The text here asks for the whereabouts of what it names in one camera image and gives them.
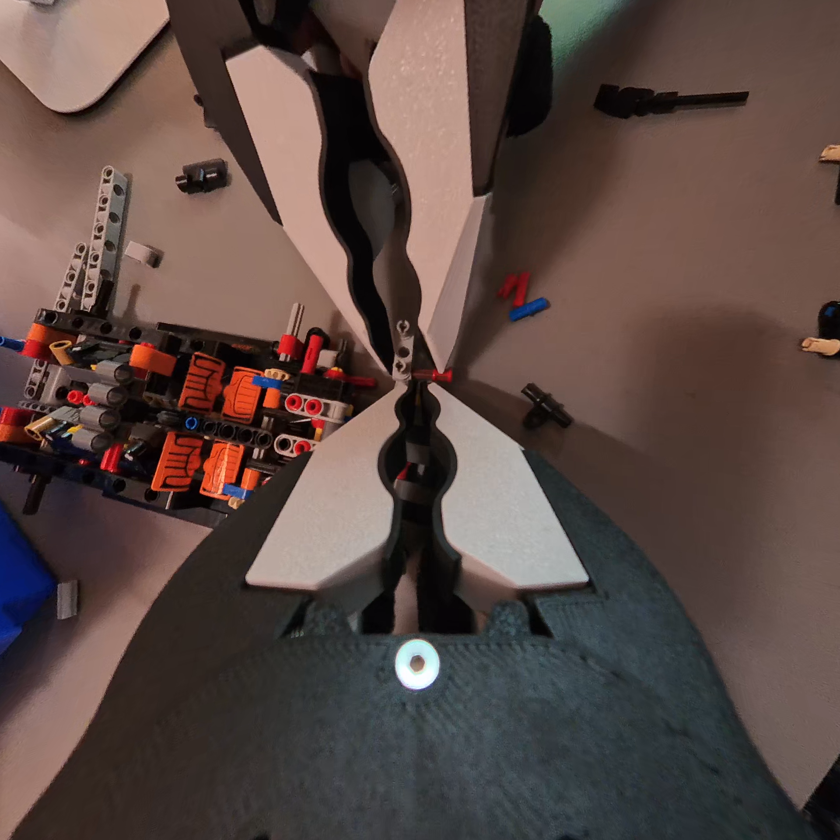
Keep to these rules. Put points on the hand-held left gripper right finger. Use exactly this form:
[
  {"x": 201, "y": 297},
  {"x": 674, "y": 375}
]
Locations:
[{"x": 505, "y": 518}]

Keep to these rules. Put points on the small grey lego subassembly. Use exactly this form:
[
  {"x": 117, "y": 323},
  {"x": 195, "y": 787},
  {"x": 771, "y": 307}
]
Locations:
[{"x": 401, "y": 348}]

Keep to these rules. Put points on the orange and black lego chassis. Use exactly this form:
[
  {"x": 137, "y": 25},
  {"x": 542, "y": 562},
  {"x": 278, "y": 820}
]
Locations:
[{"x": 197, "y": 407}]

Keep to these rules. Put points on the blue box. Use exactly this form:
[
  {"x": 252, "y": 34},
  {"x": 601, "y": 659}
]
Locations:
[{"x": 19, "y": 590}]

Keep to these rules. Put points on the small grey lego block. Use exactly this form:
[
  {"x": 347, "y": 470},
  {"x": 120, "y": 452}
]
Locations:
[{"x": 67, "y": 598}]

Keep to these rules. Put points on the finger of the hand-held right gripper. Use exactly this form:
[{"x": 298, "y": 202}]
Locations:
[
  {"x": 282, "y": 144},
  {"x": 433, "y": 118}
]

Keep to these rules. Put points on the black lego pin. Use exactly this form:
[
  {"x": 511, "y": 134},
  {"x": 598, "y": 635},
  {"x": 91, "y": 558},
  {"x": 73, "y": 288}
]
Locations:
[{"x": 544, "y": 403}]

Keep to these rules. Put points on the black lego connector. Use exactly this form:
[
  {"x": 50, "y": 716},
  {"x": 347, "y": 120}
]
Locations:
[{"x": 200, "y": 177}]

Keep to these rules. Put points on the blue lego pin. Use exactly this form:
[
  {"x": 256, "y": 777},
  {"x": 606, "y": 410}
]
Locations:
[{"x": 529, "y": 308}]

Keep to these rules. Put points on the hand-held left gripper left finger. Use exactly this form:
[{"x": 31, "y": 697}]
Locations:
[{"x": 328, "y": 518}]

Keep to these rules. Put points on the dark grey lego piece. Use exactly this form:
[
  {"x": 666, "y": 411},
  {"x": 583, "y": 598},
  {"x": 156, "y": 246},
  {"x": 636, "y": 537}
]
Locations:
[{"x": 207, "y": 120}]

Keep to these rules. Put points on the black lego spring assembly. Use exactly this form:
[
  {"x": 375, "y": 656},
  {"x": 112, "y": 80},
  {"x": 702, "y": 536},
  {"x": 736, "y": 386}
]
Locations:
[{"x": 830, "y": 321}]

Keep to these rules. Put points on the red lego pin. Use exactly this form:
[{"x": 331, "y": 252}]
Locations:
[
  {"x": 522, "y": 289},
  {"x": 506, "y": 287}
]

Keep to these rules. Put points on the small light grey lego piece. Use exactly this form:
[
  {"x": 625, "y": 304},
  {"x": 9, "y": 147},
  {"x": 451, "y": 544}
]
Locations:
[{"x": 141, "y": 253}]

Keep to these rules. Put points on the black lego axle piece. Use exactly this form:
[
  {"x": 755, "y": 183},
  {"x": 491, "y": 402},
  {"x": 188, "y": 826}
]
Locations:
[{"x": 630, "y": 100}]

